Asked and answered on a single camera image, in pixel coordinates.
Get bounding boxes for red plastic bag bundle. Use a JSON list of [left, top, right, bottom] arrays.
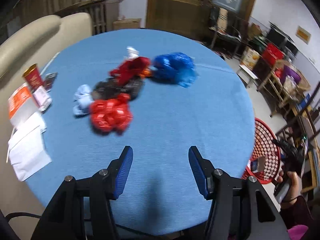
[[89, 93, 133, 133]]

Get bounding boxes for light blue face mask bundle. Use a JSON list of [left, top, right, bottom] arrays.
[[73, 85, 94, 116]]

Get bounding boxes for black plastic bag bundle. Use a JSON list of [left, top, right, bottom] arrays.
[[91, 77, 144, 100]]

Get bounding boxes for dark red plastic bag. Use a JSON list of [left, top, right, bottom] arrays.
[[110, 56, 151, 86]]

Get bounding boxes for blue plastic bag bundle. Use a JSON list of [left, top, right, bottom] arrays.
[[152, 52, 197, 88]]

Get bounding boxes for white plastic bag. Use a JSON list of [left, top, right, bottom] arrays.
[[126, 46, 139, 60]]

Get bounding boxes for person right hand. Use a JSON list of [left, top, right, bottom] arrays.
[[276, 171, 300, 205]]

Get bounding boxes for red plastic mesh basket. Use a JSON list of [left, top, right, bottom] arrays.
[[242, 118, 280, 184]]

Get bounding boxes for blue round table cloth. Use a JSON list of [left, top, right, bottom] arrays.
[[26, 29, 254, 235]]

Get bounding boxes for rattan chair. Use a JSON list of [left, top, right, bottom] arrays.
[[257, 60, 311, 116]]

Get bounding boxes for purple bag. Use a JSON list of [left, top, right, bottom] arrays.
[[280, 65, 301, 85]]

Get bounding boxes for small white stool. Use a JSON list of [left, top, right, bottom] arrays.
[[236, 64, 258, 88]]

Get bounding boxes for white tissue sheets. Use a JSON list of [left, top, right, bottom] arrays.
[[7, 112, 52, 181]]

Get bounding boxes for small white cigarette box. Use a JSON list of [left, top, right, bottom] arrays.
[[33, 86, 52, 112]]

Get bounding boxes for red gift bag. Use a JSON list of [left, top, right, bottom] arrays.
[[262, 43, 284, 66]]

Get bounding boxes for yellow printed carton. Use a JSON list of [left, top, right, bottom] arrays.
[[240, 46, 260, 70]]

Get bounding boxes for white paper straw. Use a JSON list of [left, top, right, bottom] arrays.
[[6, 52, 60, 163]]

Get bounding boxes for dark snack wrapper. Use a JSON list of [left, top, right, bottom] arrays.
[[44, 73, 57, 92]]

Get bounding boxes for orange white tissue pack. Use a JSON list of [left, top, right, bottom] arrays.
[[8, 83, 39, 128]]

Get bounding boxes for black computer monitor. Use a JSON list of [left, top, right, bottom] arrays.
[[266, 28, 287, 48]]

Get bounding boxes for red paper cup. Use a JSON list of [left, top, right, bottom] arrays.
[[23, 63, 44, 92]]

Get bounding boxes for brown cardboard box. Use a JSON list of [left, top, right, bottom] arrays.
[[113, 18, 141, 30]]

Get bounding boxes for black metal armchair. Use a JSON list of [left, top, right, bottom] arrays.
[[208, 5, 247, 58]]

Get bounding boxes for cream leather sofa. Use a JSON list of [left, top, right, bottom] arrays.
[[1, 12, 93, 215]]

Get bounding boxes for wooden radiator cover cabinet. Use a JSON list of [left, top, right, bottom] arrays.
[[55, 0, 123, 35]]

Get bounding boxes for wooden double door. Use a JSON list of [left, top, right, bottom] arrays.
[[145, 0, 261, 43]]

